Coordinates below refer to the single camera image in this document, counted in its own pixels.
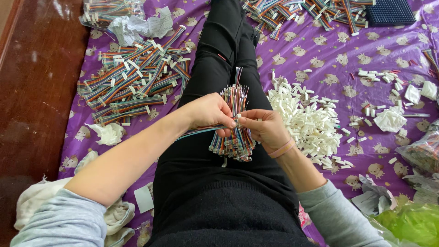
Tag person's left hand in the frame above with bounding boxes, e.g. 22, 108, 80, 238
187, 93, 238, 138

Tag person's right hand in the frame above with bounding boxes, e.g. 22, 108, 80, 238
238, 109, 293, 154

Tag single rainbow ribbon cable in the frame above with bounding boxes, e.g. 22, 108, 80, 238
176, 118, 238, 141

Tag bundle of rainbow ribbon cables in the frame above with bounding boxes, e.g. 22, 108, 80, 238
209, 67, 257, 162

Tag pink rubber wristband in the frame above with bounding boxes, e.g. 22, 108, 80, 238
268, 138, 296, 159

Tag heap of white plastic connectors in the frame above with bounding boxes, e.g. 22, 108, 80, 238
267, 70, 354, 170

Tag person's legs in black trousers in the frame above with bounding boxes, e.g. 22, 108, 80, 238
153, 0, 300, 213

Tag purple cartoon print sheet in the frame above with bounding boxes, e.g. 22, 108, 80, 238
58, 0, 439, 247

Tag pink printed packet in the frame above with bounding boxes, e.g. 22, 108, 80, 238
298, 202, 312, 229

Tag person's black knitted sweater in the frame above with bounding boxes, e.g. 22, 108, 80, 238
144, 161, 319, 247

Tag crumpled printed paper sheet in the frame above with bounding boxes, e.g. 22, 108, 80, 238
108, 6, 176, 47

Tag white paper card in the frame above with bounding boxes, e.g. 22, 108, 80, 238
133, 185, 155, 214

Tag person's grey right sleeve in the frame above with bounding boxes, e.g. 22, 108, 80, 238
297, 178, 393, 247

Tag person's grey sleeve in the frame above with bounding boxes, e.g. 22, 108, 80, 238
297, 178, 393, 247
10, 187, 108, 247

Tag large crumpled white tissue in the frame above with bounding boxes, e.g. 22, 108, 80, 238
373, 109, 408, 133

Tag crumpled grey wrapping paper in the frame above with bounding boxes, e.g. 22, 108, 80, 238
351, 174, 399, 217

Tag scattered white and red connectors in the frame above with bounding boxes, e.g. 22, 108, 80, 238
348, 68, 412, 143

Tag small white tissue piece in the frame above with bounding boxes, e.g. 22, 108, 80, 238
404, 84, 422, 105
421, 81, 438, 101

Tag crumpled printed wrapping paper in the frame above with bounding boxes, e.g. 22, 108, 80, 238
403, 169, 439, 206

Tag black studded grid block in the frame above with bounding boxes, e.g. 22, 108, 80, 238
364, 0, 418, 27

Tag green plastic bag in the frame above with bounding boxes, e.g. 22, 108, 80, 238
367, 202, 439, 247

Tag person's grey left sleeve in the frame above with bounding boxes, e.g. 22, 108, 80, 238
10, 187, 108, 247

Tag white crumpled cloth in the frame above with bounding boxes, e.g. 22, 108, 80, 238
14, 150, 136, 247

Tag pile of finished rainbow cables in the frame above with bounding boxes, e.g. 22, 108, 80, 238
76, 25, 193, 126

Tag long heap of rainbow cables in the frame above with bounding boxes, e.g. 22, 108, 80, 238
241, 0, 377, 41

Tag clear bag of rainbow cables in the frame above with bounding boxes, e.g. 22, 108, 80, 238
78, 0, 145, 31

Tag clear bag of cable bundles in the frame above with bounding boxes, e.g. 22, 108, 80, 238
395, 119, 439, 175

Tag loose rainbow ribbon cable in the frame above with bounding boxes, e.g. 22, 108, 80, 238
421, 49, 439, 75

